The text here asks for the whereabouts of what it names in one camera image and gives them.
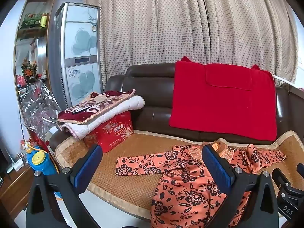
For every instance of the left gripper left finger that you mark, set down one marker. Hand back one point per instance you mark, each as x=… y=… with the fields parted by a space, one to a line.
x=43 y=209

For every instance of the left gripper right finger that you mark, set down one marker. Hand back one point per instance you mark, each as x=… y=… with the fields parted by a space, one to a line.
x=261 y=209

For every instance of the orange black floral garment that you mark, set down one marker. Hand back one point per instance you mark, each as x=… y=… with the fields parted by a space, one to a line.
x=187 y=195

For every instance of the wooden low side table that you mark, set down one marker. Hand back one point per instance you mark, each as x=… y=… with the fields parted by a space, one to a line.
x=15 y=190

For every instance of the blue yellow sprayer bottle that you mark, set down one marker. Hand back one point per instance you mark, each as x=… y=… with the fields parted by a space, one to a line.
x=39 y=160

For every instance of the white quilted folded blanket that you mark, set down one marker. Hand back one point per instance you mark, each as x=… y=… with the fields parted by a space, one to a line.
x=80 y=131

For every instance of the woven bamboo sofa mat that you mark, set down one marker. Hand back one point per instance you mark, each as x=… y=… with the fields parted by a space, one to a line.
x=134 y=194

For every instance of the red gift box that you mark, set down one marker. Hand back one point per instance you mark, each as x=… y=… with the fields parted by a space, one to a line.
x=111 y=133

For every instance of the clear plastic wrap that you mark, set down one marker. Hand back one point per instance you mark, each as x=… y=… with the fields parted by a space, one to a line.
x=39 y=109

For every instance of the maroon floral folded blanket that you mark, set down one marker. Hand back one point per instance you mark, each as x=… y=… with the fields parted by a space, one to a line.
x=93 y=106

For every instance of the red knit blanket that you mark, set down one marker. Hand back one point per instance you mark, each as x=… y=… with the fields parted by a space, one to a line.
x=224 y=98

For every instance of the artificial flower arrangement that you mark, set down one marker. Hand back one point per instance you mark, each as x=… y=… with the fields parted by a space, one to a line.
x=29 y=70

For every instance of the wooden display cabinet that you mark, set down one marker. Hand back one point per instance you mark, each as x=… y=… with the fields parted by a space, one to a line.
x=32 y=43

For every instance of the dark brown leather sofa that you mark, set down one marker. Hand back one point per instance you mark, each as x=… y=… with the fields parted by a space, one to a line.
x=155 y=83

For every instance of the silver floor air conditioner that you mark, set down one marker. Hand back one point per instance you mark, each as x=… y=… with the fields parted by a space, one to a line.
x=74 y=64

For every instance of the yellow bottle on shelf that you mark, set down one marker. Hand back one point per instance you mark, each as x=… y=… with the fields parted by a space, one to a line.
x=43 y=21

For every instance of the beige dotted curtain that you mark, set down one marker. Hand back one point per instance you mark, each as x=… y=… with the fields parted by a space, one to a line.
x=238 y=32

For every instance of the green jade ornament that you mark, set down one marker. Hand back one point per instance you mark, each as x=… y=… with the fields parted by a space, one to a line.
x=31 y=20

